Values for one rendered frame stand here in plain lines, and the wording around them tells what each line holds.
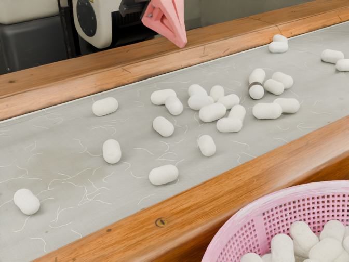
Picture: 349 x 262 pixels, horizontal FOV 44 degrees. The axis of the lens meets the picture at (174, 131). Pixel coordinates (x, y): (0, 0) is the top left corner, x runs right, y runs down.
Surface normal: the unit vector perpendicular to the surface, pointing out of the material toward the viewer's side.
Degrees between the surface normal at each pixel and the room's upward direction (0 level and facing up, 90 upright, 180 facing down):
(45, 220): 0
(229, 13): 89
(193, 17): 89
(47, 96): 45
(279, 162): 0
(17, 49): 90
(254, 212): 75
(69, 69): 0
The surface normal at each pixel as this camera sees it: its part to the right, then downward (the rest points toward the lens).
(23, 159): -0.04, -0.88
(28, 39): 0.63, 0.35
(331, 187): 0.04, 0.22
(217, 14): -0.78, 0.31
